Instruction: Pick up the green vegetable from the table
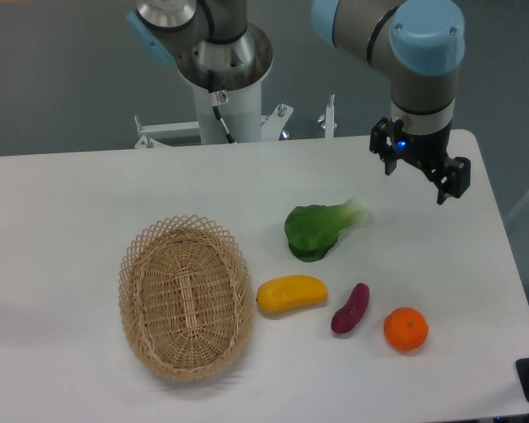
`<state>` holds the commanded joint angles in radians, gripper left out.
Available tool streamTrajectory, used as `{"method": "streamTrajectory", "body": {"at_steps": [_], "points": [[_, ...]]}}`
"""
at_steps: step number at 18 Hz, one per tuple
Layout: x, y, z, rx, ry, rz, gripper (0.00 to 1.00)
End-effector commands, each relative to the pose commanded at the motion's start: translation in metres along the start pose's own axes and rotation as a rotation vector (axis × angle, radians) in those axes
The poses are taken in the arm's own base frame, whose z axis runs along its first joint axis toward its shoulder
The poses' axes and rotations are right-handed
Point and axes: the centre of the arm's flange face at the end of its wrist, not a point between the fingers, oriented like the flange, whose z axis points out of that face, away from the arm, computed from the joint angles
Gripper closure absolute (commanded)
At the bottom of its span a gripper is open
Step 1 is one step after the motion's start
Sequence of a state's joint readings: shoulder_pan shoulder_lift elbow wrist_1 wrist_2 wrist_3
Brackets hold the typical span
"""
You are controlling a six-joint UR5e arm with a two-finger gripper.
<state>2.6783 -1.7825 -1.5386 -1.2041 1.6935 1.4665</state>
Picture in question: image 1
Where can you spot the purple sweet potato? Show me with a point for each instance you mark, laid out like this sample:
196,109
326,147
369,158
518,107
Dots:
346,318

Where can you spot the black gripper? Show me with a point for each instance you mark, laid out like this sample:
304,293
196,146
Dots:
452,177

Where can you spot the green bok choy vegetable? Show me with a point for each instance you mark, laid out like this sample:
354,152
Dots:
313,230

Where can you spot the white metal base frame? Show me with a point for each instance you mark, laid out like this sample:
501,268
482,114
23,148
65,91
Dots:
273,127

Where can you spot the woven wicker basket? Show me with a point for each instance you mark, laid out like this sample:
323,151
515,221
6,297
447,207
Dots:
185,298

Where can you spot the yellow mango fruit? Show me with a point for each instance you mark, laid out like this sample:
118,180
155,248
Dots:
289,293

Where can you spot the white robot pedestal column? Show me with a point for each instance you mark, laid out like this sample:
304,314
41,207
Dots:
239,109

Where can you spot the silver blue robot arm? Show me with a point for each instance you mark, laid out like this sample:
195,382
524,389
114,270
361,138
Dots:
418,45

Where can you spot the orange tangerine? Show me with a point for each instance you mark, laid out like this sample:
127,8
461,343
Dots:
405,329

